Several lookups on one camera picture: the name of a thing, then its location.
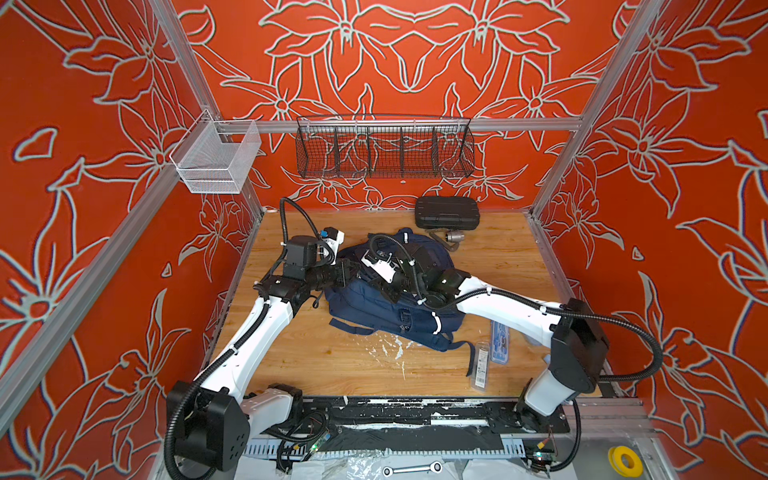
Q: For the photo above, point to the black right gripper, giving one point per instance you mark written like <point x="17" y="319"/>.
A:
<point x="384" y="288"/>

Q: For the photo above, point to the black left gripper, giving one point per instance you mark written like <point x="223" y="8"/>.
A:
<point x="342" y="274"/>

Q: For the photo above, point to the navy blue student backpack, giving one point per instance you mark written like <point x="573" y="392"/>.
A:
<point x="366" y="306"/>

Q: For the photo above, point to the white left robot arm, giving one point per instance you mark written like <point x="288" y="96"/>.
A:
<point x="210" y="420"/>

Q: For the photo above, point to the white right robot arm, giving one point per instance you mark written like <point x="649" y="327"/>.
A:
<point x="577" y="344"/>

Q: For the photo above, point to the blue stationery set pack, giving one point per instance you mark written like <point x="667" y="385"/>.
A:
<point x="499" y="343"/>

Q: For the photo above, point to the small metal cylinder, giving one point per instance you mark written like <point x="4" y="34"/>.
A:
<point x="454" y="237"/>

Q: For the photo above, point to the black plastic tool case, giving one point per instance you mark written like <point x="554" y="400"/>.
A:
<point x="450" y="212"/>

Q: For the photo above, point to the clear pencil case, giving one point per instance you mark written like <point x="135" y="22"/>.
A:
<point x="479" y="372"/>

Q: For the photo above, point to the silver combination wrench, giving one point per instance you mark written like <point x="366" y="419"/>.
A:
<point x="434" y="467"/>

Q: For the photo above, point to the yellow tape roll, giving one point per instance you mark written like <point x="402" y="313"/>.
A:
<point x="625" y="462"/>

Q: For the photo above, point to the black wire wall basket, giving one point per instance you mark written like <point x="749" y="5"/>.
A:
<point x="384" y="146"/>

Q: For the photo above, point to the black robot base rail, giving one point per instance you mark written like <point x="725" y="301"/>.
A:
<point x="495" y="414"/>

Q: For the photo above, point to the white wire wall basket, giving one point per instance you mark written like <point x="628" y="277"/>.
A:
<point x="216" y="156"/>

